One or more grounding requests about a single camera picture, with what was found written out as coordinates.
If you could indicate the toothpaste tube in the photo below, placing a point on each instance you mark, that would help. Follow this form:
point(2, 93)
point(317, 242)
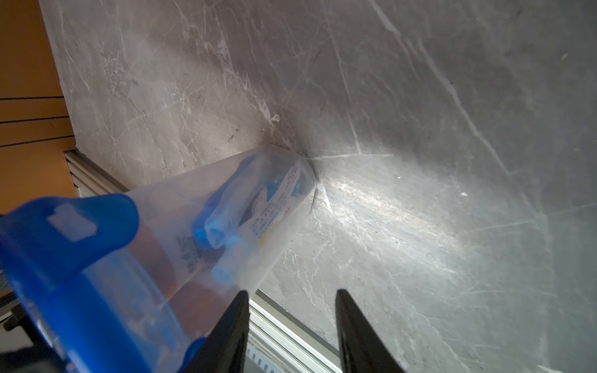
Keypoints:
point(272, 203)

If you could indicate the blue lid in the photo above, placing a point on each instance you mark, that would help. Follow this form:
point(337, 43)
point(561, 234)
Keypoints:
point(68, 260)

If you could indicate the aluminium front rail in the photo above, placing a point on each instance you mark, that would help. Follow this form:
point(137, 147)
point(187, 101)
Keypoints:
point(274, 344)

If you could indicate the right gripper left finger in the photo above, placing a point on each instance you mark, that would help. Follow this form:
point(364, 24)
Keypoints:
point(224, 350)

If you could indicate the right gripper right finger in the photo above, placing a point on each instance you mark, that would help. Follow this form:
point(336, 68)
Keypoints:
point(360, 348)

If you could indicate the blue toothbrush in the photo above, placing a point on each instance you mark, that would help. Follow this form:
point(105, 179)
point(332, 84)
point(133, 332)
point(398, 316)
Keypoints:
point(222, 212)

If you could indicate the white bottle orange cap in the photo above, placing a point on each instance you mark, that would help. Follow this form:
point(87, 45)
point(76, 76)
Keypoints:
point(160, 254)
point(198, 307)

